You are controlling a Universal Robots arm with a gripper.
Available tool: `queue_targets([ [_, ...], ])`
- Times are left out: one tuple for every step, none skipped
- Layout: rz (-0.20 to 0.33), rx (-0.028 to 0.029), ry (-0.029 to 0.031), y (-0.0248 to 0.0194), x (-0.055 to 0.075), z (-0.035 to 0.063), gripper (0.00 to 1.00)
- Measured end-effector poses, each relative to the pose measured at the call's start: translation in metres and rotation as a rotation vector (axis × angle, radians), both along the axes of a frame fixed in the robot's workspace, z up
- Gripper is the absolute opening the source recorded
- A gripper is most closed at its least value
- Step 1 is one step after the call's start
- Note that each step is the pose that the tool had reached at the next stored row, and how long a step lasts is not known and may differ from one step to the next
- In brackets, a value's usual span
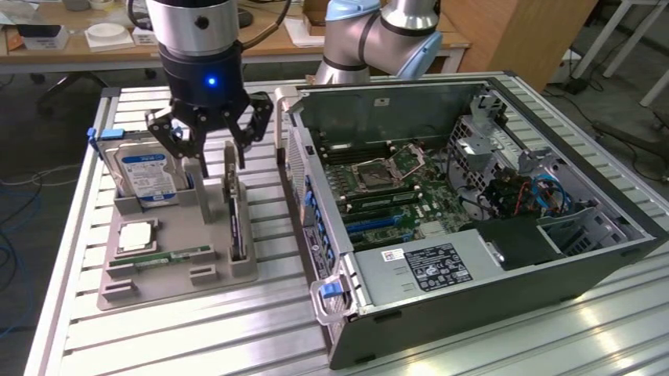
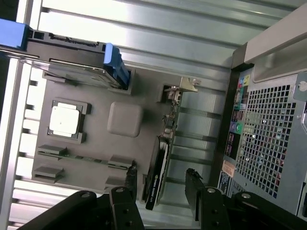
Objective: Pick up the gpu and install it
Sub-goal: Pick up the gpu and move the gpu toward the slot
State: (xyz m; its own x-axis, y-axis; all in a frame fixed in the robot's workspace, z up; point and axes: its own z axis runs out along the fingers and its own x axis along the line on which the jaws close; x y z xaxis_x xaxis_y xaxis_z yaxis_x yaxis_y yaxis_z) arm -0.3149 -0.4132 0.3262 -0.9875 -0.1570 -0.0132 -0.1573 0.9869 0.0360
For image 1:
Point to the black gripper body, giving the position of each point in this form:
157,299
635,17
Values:
206,84

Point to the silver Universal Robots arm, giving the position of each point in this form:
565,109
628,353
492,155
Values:
194,23

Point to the hard disk with blue label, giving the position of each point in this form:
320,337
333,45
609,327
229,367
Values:
143,172

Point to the small white labelled box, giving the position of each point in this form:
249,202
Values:
143,37

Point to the grey parts rack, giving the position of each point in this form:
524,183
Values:
173,219

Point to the black RAM slot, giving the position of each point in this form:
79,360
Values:
356,149
358,156

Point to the white box with round top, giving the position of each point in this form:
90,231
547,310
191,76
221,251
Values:
109,37

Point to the white papers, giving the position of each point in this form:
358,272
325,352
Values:
304,33

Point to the black graphics card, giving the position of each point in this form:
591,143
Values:
237,231

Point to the wooden desk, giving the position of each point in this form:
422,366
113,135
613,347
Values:
78,56

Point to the silver CPU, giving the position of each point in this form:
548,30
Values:
137,237

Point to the CPU socket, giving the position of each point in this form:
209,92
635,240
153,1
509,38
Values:
374,176

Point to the cardboard box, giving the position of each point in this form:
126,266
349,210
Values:
316,11

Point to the white cup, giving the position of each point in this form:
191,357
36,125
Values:
105,4

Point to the green RAM stick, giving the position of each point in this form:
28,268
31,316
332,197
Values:
167,255

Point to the installed RAM stick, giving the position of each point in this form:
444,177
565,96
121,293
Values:
381,197
384,204

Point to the grey cup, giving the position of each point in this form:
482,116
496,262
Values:
78,4

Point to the metal socket cover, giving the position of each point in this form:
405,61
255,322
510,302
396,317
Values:
420,154

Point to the white box with dark lid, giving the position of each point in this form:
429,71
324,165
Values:
44,39

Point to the blue expansion slot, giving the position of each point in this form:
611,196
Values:
374,223

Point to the green motherboard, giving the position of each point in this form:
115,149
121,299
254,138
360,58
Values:
413,219

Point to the perforated metal drive cage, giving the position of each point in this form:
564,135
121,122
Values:
481,149

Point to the blue case latch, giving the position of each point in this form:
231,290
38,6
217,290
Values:
329,290

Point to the grey power supply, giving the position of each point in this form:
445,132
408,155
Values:
418,274

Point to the wooden cabinet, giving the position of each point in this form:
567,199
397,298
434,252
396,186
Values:
522,35

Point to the black power adapter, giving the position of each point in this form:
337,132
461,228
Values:
577,86

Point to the black open PC case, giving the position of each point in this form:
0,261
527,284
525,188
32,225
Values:
470,313

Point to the grey metal disk bay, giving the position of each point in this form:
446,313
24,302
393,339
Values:
585,231

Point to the black plastic duct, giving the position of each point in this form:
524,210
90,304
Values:
517,243

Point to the white table frame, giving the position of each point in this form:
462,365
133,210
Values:
617,27

